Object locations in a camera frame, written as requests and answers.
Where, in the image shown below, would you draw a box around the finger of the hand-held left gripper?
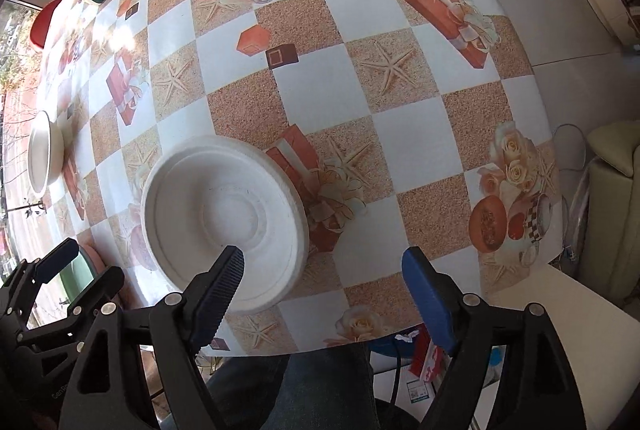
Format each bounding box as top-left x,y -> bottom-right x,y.
0,240 -> 80,336
17,267 -> 125,351

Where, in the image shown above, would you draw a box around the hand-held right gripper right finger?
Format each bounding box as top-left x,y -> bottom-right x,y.
402,247 -> 588,430

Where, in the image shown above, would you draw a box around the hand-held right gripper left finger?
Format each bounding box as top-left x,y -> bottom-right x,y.
50,246 -> 246,430

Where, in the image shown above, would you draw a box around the green plate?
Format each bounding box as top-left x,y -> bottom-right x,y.
59,257 -> 96,307

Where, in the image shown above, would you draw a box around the pink plate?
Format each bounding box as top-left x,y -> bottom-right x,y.
75,244 -> 123,306

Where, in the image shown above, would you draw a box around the white bowl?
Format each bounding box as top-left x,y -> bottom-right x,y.
140,135 -> 310,315
27,110 -> 66,197

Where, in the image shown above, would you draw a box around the red and white package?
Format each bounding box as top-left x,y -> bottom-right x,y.
409,335 -> 447,384

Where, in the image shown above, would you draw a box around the white printed paper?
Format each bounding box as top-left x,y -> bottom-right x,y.
402,380 -> 432,404

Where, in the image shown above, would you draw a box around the person's legs in jeans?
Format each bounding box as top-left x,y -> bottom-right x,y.
204,345 -> 382,430

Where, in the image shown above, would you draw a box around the white stool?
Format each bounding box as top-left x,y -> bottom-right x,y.
479,262 -> 637,430

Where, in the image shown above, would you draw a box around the cream sofa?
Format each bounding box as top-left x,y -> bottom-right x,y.
575,120 -> 640,307

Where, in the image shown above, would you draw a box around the printed checkered tablecloth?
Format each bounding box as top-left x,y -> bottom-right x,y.
37,0 -> 564,357

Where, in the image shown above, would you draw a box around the black cable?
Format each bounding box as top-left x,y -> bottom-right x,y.
389,340 -> 407,412

